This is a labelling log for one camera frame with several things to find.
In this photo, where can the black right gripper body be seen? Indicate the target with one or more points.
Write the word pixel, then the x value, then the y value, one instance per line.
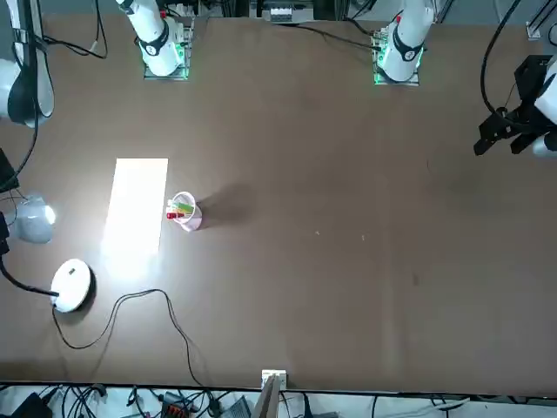
pixel 8 172

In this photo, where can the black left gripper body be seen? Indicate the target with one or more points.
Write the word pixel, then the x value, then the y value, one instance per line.
pixel 528 82

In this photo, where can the white gooseneck desk lamp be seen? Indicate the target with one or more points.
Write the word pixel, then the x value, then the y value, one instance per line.
pixel 71 283

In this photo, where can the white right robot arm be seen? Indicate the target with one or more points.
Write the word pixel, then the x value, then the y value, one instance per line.
pixel 154 39

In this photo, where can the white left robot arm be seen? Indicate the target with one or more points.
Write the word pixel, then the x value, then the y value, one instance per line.
pixel 407 43

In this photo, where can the white paper sheet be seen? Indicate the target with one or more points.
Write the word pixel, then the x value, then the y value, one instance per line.
pixel 137 204

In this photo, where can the red marker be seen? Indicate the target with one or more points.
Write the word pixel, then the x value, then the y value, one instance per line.
pixel 173 215

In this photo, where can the green highlighter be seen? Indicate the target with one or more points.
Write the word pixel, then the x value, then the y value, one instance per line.
pixel 183 204

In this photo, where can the yellow highlighter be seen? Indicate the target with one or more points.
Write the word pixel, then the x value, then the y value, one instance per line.
pixel 183 210

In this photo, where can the clear plastic pen cup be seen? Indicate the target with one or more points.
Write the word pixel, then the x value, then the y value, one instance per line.
pixel 191 222

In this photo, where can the grey socket box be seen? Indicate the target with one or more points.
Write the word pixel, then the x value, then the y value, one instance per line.
pixel 280 14

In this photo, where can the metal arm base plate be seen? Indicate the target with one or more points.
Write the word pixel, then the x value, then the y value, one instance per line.
pixel 413 80
pixel 185 72

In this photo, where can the aluminium frame post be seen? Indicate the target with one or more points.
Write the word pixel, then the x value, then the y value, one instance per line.
pixel 272 392

